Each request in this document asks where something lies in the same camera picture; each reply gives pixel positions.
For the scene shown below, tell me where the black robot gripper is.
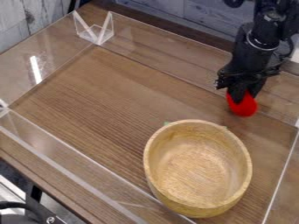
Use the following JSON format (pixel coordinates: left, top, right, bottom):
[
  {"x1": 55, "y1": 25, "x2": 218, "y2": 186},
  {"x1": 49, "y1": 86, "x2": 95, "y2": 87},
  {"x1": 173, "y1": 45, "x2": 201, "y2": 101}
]
[{"x1": 216, "y1": 63, "x2": 282, "y2": 104}]

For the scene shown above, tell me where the red plush strawberry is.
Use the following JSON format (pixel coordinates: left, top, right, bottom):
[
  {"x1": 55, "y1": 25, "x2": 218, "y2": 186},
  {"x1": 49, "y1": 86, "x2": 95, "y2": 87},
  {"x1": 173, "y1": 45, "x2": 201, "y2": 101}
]
[{"x1": 228, "y1": 91, "x2": 258, "y2": 117}]

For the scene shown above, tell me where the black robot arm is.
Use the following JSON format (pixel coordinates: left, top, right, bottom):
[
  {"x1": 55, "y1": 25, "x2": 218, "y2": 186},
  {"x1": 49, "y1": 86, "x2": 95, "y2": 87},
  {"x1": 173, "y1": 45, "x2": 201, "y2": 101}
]
[{"x1": 217, "y1": 0, "x2": 299, "y2": 104}]

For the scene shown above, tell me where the oval wooden bowl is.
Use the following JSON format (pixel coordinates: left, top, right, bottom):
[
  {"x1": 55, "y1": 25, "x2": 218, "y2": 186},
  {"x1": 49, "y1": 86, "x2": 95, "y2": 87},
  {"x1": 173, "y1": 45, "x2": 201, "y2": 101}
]
[{"x1": 143, "y1": 119, "x2": 254, "y2": 218}]

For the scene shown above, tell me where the clear acrylic corner bracket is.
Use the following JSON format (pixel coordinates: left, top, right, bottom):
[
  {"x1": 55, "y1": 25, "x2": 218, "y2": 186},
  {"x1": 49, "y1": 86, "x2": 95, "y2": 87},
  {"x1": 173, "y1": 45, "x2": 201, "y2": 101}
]
[{"x1": 73, "y1": 11, "x2": 115, "y2": 46}]

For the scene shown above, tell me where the clear acrylic enclosure wall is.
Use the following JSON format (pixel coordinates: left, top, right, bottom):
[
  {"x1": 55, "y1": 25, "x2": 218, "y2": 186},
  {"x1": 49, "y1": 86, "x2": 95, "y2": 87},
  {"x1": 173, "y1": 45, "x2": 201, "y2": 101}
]
[{"x1": 0, "y1": 101, "x2": 196, "y2": 224}]

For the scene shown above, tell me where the black metal table bracket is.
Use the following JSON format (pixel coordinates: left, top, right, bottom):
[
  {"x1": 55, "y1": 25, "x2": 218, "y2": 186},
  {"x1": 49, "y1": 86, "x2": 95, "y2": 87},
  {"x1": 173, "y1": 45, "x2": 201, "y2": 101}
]
[{"x1": 26, "y1": 185, "x2": 67, "y2": 224}]

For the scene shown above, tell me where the black cable under table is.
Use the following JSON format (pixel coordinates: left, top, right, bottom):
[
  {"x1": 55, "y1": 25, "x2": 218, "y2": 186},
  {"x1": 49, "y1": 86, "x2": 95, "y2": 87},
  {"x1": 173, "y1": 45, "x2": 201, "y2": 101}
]
[{"x1": 0, "y1": 200, "x2": 29, "y2": 224}]

